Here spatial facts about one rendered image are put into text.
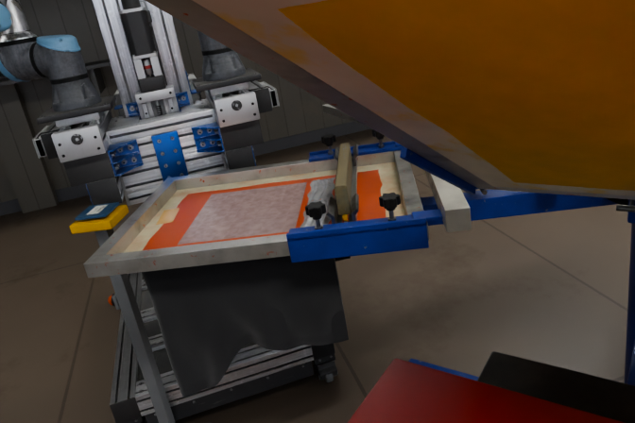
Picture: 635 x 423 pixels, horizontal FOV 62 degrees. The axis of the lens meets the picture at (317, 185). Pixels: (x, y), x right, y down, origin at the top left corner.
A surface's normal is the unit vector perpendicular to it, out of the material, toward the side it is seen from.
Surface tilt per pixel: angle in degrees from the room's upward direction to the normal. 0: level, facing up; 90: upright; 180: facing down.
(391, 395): 0
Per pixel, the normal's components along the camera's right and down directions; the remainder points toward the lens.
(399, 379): -0.16, -0.93
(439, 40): -0.16, 0.98
